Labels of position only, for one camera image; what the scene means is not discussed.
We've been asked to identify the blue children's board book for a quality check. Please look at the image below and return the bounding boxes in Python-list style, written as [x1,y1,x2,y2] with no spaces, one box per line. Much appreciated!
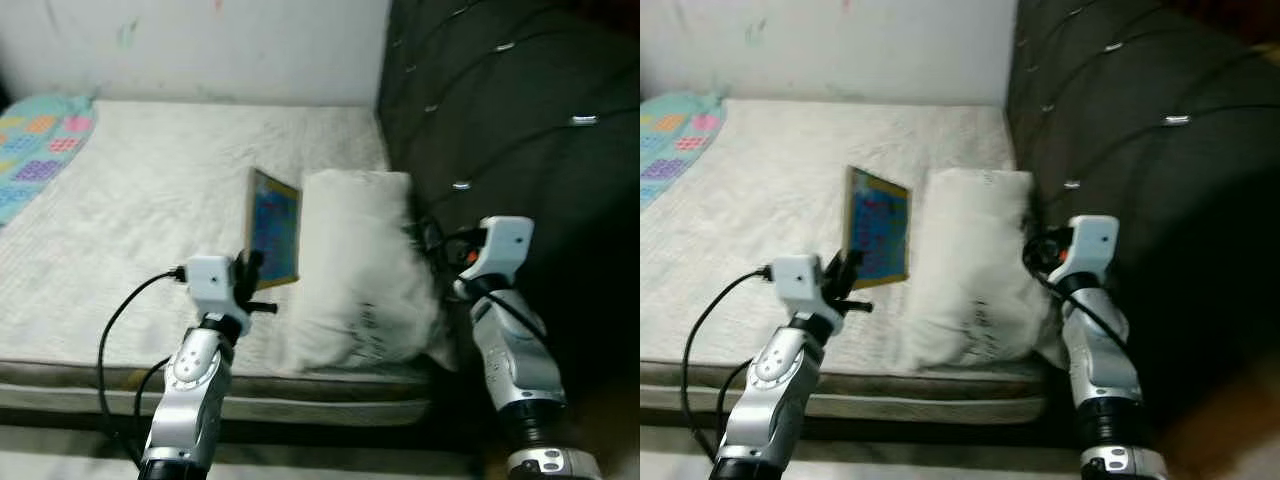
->
[843,165,913,291]
[243,167,303,291]

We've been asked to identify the teal blanket with colourful patches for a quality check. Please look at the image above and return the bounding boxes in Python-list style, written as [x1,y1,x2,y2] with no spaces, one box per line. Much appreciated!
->
[0,93,98,226]
[640,92,726,211]

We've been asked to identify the white pillow with lettering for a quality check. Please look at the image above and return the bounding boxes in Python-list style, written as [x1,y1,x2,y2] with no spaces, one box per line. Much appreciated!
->
[285,168,461,373]
[905,167,1066,369]

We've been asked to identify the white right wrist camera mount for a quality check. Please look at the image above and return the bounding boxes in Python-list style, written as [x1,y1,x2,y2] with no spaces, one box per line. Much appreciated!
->
[458,215,534,299]
[1055,213,1121,291]

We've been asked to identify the dark tufted headboard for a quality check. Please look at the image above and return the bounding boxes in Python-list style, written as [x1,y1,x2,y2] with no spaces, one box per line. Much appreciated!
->
[375,0,641,401]
[1005,0,1280,421]

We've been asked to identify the white quilted mattress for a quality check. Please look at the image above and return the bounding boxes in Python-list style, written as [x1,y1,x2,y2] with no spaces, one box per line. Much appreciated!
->
[0,100,441,426]
[640,97,1061,421]

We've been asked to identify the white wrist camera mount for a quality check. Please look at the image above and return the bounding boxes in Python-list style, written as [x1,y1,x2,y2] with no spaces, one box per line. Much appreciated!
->
[458,215,534,299]
[1055,213,1121,291]
[772,253,846,336]
[185,255,251,336]

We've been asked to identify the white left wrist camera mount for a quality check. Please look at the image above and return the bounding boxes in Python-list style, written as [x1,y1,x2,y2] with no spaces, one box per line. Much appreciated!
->
[185,255,251,336]
[772,253,846,336]

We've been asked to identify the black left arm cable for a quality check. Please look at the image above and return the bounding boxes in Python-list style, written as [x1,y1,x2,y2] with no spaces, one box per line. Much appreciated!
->
[682,265,776,466]
[97,265,191,466]

